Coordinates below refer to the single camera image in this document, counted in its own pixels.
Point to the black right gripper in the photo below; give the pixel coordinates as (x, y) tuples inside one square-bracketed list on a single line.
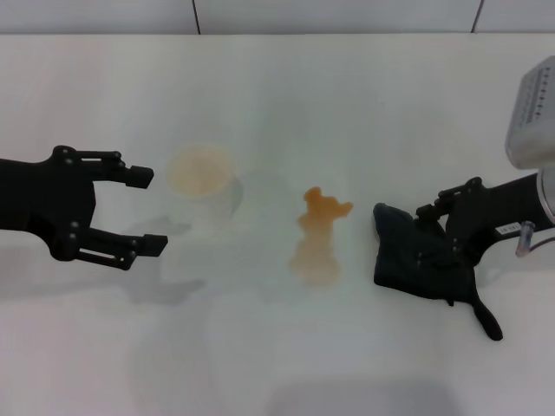
[(481, 216)]

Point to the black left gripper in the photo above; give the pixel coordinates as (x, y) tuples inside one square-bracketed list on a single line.
[(47, 199)]

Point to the dark blue rag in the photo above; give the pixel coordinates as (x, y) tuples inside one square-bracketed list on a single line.
[(403, 260)]

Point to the transparent plastic cup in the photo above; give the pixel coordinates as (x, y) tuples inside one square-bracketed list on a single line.
[(204, 182)]

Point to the brown water stain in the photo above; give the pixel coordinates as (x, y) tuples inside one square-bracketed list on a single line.
[(318, 242)]

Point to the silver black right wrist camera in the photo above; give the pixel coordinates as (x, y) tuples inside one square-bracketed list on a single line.
[(535, 117)]

